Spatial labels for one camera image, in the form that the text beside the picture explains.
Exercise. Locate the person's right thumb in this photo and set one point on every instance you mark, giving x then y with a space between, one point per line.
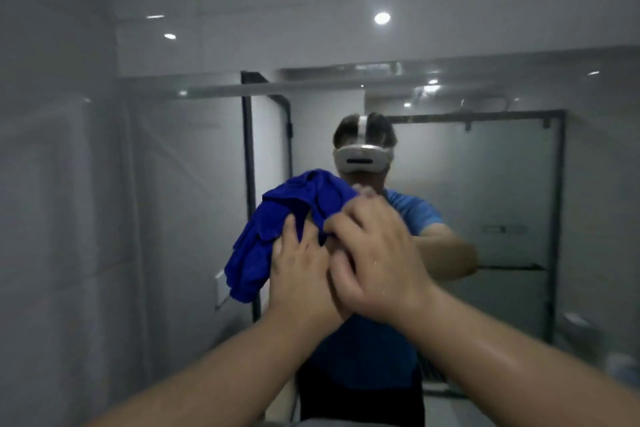
344 277

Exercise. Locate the person's left hand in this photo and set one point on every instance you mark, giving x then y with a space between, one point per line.
300 286

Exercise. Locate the person's right forearm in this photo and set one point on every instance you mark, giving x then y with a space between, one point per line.
505 366

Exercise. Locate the person's left forearm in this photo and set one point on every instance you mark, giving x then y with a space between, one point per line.
225 371

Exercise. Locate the person's left fingers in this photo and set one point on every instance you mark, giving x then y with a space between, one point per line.
291 241

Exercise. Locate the blue cleaning cloth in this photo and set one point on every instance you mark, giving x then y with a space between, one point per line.
280 221

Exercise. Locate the person's right hand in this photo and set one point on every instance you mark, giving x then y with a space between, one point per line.
385 261

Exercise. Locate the large round ceiling light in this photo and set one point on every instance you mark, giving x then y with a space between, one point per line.
382 18

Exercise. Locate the black shower door bar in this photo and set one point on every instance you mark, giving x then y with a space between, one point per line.
510 267

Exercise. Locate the large wall mirror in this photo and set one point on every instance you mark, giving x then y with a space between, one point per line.
500 181

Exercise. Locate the white wall switch plate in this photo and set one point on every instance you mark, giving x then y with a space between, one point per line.
222 289

